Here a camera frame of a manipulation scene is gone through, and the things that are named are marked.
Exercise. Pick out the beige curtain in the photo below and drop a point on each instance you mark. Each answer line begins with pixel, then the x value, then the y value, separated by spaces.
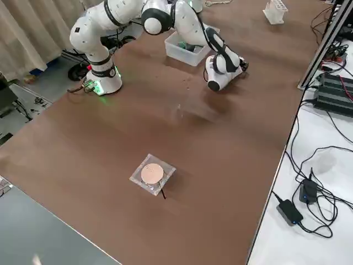
pixel 27 33

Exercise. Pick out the black power supply unit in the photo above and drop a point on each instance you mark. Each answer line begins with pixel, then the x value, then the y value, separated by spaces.
pixel 336 94

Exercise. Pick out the grey plastic box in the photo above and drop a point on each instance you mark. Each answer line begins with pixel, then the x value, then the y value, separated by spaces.
pixel 182 56

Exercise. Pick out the aluminium frame post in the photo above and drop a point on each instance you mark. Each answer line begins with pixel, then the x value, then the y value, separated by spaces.
pixel 315 58

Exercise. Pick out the green cloth with grey back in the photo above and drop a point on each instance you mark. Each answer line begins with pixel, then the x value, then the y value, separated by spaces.
pixel 184 46

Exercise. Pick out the white workbench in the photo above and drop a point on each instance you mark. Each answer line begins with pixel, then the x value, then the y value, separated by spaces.
pixel 275 248

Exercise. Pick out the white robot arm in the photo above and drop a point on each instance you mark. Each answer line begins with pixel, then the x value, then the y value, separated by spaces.
pixel 197 7
pixel 91 33

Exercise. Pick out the metal crucible tongs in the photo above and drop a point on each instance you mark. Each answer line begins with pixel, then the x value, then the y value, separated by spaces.
pixel 218 2

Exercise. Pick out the grey side table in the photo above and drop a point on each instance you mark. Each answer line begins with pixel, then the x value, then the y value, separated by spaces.
pixel 41 234

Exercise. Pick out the white test tube rack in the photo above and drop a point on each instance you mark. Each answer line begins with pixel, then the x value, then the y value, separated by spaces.
pixel 275 15

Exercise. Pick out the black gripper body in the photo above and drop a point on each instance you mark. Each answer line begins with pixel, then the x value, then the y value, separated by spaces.
pixel 244 64

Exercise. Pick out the black power adapter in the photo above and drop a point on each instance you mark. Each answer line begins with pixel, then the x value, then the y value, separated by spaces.
pixel 308 191
pixel 289 212

